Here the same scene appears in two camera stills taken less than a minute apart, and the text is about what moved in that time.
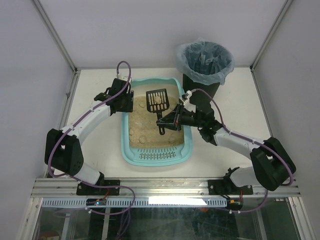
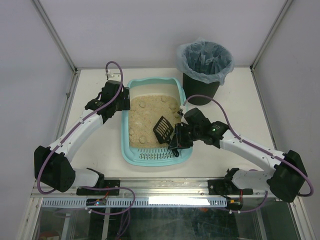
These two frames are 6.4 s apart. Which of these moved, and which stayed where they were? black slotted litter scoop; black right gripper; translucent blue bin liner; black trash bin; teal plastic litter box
Moved: black right gripper; black slotted litter scoop
Stayed: black trash bin; translucent blue bin liner; teal plastic litter box
